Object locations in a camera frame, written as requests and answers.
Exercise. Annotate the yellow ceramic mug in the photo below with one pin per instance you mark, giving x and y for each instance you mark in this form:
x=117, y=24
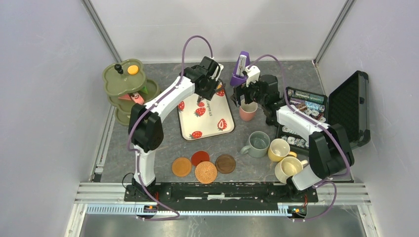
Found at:
x=280, y=149

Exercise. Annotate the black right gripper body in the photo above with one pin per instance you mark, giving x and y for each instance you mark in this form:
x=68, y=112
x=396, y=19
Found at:
x=259, y=98

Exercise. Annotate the light brown round coaster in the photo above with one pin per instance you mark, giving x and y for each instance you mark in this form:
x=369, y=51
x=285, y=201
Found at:
x=181, y=167

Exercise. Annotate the dark brown round coaster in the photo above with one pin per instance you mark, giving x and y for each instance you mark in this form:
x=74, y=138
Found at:
x=225, y=164

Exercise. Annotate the green tiered dessert stand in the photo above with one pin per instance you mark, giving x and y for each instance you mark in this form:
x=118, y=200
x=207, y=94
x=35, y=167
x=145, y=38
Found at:
x=118, y=82

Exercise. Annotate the pink ceramic mug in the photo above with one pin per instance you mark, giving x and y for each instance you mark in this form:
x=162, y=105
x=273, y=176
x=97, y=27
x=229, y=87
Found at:
x=248, y=111

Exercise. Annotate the strawberry print serving tray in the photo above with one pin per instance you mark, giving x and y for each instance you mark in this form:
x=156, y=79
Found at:
x=206, y=119

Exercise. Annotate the open black case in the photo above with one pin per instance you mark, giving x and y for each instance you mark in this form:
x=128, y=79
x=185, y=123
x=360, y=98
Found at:
x=347, y=105

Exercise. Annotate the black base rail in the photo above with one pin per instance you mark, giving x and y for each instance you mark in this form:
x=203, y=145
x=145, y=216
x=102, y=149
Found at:
x=220, y=196

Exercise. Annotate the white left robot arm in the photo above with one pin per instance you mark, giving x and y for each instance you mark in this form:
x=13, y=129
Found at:
x=145, y=130

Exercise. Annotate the purple metronome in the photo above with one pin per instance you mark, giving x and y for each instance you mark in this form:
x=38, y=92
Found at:
x=238, y=77

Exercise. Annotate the red round coaster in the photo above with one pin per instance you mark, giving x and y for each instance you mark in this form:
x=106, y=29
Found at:
x=199, y=157

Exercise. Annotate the round orange biscuit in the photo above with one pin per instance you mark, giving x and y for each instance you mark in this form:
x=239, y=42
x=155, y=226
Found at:
x=133, y=69

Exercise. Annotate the pink cake slice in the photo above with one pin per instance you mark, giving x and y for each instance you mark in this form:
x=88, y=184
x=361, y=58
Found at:
x=125, y=97

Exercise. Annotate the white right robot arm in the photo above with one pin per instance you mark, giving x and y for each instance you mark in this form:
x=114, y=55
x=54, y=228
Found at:
x=329, y=149

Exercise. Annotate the cream ceramic mug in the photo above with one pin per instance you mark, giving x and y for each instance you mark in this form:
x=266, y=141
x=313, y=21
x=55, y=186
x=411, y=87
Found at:
x=288, y=167

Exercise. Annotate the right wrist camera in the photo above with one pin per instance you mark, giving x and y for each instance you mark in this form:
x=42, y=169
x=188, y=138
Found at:
x=253, y=74

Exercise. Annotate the woven round coaster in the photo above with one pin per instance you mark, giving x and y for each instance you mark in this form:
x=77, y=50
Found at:
x=206, y=172

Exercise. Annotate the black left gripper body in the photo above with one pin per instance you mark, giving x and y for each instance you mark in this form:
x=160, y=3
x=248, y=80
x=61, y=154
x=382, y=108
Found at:
x=208, y=92

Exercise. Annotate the grey ceramic mug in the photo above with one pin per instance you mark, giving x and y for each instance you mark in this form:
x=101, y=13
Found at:
x=256, y=145

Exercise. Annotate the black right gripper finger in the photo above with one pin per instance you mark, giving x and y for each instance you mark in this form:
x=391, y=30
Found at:
x=246, y=93
x=237, y=96

